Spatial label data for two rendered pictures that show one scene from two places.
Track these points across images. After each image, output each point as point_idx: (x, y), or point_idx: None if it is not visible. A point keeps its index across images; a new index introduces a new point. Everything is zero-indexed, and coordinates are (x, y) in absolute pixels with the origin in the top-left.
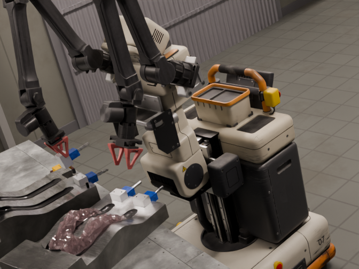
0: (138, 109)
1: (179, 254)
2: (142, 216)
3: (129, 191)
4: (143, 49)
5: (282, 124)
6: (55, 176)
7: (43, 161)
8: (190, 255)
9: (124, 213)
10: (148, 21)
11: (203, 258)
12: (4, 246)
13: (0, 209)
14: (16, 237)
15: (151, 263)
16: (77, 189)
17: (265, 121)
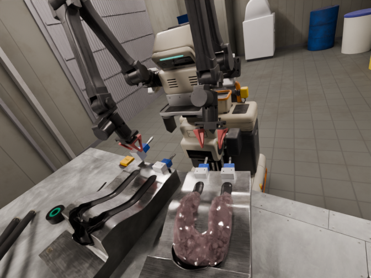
0: (184, 106)
1: (307, 218)
2: (243, 188)
3: (207, 167)
4: (215, 35)
5: (255, 106)
6: (132, 169)
7: (108, 159)
8: (321, 217)
9: (221, 189)
10: None
11: (339, 218)
12: (112, 258)
13: (97, 218)
14: (123, 243)
15: (291, 239)
16: (161, 176)
17: (244, 106)
